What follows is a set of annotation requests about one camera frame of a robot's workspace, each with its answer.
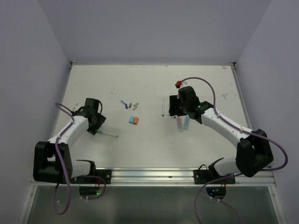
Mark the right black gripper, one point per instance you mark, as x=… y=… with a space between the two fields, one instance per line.
x=173 y=109

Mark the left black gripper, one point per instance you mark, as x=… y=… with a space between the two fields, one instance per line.
x=100 y=119

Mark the teal pen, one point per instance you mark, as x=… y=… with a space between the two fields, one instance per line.
x=108 y=134

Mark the orange highlighter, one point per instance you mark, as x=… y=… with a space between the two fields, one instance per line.
x=179 y=124

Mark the light blue highlighter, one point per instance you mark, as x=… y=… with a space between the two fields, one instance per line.
x=186 y=122

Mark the light blue highlighter cap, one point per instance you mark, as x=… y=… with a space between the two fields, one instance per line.
x=131 y=119

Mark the orange highlighter cap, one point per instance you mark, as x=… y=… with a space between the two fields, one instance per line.
x=136 y=120

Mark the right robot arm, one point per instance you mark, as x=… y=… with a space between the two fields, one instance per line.
x=253 y=151

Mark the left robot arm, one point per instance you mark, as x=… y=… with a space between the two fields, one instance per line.
x=52 y=158

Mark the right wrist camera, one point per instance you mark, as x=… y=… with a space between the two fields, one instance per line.
x=181 y=84

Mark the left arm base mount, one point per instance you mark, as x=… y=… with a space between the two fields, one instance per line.
x=92 y=181

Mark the aluminium rail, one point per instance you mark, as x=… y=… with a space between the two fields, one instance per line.
x=177 y=177

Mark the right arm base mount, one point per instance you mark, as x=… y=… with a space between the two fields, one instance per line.
x=206 y=174

